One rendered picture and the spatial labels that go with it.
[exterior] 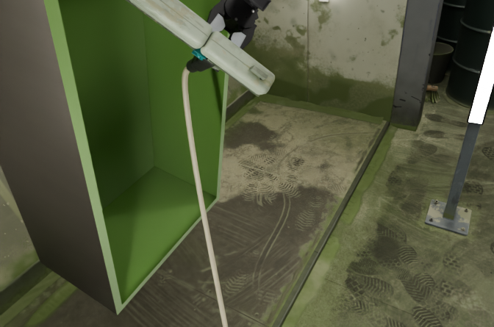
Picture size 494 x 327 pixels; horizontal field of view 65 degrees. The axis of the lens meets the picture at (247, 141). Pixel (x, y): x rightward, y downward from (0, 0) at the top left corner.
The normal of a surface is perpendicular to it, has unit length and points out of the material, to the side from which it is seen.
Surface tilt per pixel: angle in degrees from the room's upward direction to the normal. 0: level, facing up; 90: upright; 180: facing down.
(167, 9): 64
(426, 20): 90
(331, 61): 90
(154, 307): 0
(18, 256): 57
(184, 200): 12
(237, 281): 0
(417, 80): 90
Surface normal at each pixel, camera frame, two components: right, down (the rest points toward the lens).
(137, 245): 0.10, -0.77
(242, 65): 0.42, 0.03
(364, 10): -0.51, 0.51
